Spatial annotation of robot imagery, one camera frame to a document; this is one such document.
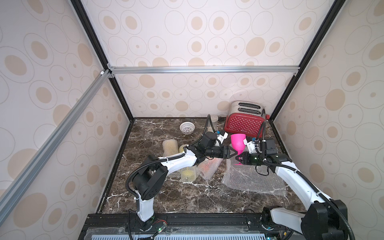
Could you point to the horizontal aluminium frame bar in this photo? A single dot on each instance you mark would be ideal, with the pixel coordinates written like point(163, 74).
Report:
point(205, 69)

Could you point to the clear bubble wrap sheet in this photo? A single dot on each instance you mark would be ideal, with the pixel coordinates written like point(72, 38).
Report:
point(253, 179)

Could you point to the white perforated strainer bowl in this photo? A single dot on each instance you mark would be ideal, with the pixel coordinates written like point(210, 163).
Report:
point(187, 128)

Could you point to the orange glass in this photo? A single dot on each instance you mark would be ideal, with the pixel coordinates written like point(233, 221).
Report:
point(208, 168)

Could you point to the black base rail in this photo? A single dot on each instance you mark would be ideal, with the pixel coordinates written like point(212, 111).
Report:
point(240, 226)

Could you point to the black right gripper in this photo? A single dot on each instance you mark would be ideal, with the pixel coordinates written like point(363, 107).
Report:
point(245, 157)

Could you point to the beige glass in bubble wrap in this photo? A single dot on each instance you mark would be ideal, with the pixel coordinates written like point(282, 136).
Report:
point(170, 147)

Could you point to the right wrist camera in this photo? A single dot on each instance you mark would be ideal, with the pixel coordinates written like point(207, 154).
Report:
point(268, 146)

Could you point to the red polka dot toaster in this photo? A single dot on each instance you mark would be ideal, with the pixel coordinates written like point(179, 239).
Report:
point(246, 118)

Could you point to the clear jar with powder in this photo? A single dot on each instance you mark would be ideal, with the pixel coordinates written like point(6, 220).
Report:
point(214, 120)

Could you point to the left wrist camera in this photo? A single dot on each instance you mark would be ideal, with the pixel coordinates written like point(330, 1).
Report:
point(221, 137)

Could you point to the yellow glass in bubble wrap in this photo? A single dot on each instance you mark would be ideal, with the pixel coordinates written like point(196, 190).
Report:
point(189, 174)

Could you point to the pink plastic wine glass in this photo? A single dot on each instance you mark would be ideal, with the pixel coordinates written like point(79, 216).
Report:
point(237, 141)

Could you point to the left diagonal aluminium frame bar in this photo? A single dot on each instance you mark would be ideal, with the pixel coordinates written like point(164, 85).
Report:
point(23, 181)

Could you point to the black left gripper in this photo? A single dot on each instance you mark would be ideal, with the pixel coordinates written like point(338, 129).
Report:
point(227, 153)

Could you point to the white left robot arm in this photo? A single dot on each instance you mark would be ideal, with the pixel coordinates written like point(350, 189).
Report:
point(146, 181)

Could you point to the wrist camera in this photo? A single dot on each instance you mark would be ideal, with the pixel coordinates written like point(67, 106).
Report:
point(268, 146)
point(221, 137)

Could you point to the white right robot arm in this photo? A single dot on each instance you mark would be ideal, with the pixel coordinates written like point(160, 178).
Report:
point(325, 218)

